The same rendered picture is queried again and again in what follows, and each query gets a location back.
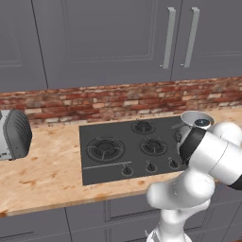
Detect grey upper cupboard door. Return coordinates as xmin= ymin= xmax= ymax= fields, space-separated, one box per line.
xmin=0 ymin=0 xmax=48 ymax=93
xmin=170 ymin=0 xmax=242 ymax=82
xmin=31 ymin=0 xmax=183 ymax=91

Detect grey lower cupboard door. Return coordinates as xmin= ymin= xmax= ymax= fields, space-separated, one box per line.
xmin=64 ymin=200 xmax=110 ymax=242
xmin=185 ymin=182 xmax=242 ymax=242
xmin=0 ymin=207 xmax=73 ymax=242

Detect black stove knob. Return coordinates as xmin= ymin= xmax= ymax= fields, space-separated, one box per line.
xmin=167 ymin=156 xmax=181 ymax=170
xmin=145 ymin=160 xmax=158 ymax=173
xmin=121 ymin=164 xmax=134 ymax=177

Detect grey saucepan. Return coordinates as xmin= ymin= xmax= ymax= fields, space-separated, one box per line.
xmin=169 ymin=111 xmax=216 ymax=131

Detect silver cupboard handle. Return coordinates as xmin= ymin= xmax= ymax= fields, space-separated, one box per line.
xmin=159 ymin=7 xmax=177 ymax=70
xmin=180 ymin=7 xmax=200 ymax=69

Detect grey drawer front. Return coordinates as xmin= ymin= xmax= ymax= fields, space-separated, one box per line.
xmin=106 ymin=194 xmax=154 ymax=221

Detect grey cupboard door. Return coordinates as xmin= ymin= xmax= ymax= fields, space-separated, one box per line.
xmin=185 ymin=182 xmax=242 ymax=242
xmin=64 ymin=200 xmax=110 ymax=242
xmin=31 ymin=0 xmax=183 ymax=91
xmin=170 ymin=0 xmax=242 ymax=82
xmin=0 ymin=207 xmax=73 ymax=242
xmin=0 ymin=0 xmax=48 ymax=93

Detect black stove hob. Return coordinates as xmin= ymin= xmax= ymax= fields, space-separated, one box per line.
xmin=78 ymin=114 xmax=191 ymax=187

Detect silver toaster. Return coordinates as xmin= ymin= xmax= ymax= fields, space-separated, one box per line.
xmin=0 ymin=108 xmax=34 ymax=162

